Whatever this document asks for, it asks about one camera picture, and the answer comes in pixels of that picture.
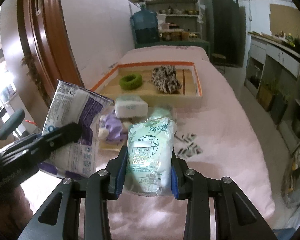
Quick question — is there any white kitchen counter cabinet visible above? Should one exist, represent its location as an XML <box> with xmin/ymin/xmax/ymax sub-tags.
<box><xmin>244</xmin><ymin>32</ymin><xmax>300</xmax><ymax>152</ymax></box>

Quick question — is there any plush bunny purple dress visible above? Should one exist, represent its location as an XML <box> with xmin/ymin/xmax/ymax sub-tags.
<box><xmin>98</xmin><ymin>111</ymin><xmax>132</xmax><ymax>145</ymax></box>

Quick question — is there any pink bed sheet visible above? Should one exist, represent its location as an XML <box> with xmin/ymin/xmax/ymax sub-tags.
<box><xmin>109</xmin><ymin>46</ymin><xmax>275</xmax><ymax>239</ymax></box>

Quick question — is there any white storage shelf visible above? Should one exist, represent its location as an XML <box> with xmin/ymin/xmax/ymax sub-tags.
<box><xmin>145</xmin><ymin>0</ymin><xmax>202</xmax><ymax>38</ymax></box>

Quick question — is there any leopard print scrunchie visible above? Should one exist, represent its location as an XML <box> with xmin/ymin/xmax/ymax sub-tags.
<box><xmin>152</xmin><ymin>65</ymin><xmax>182</xmax><ymax>94</ymax></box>

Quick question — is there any mint item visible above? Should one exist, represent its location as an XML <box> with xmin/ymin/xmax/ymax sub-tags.
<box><xmin>149</xmin><ymin>105</ymin><xmax>177</xmax><ymax>122</ymax></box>

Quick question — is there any brown wooden door frame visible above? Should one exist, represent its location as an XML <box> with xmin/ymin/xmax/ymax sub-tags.
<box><xmin>17</xmin><ymin>0</ymin><xmax>83</xmax><ymax>105</ymax></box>

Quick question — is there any purple white tissue pack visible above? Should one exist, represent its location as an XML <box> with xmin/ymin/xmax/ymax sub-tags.
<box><xmin>39</xmin><ymin>80</ymin><xmax>114</xmax><ymax>179</ymax></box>

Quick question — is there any blue water jug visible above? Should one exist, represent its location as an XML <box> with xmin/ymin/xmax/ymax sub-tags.
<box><xmin>130</xmin><ymin>7</ymin><xmax>160</xmax><ymax>44</ymax></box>

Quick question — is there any orange-rimmed cardboard tray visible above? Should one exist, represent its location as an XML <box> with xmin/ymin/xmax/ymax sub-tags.
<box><xmin>90</xmin><ymin>61</ymin><xmax>204</xmax><ymax>110</ymax></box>

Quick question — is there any green flower tissue pack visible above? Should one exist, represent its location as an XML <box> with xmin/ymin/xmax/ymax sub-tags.
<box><xmin>124</xmin><ymin>117</ymin><xmax>176</xmax><ymax>197</ymax></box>

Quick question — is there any green fuzzy scrunchie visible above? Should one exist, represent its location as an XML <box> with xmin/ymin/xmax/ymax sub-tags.
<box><xmin>119</xmin><ymin>74</ymin><xmax>143</xmax><ymax>90</ymax></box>

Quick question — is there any dark refrigerator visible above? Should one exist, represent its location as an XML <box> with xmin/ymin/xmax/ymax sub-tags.
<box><xmin>204</xmin><ymin>0</ymin><xmax>242</xmax><ymax>66</ymax></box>

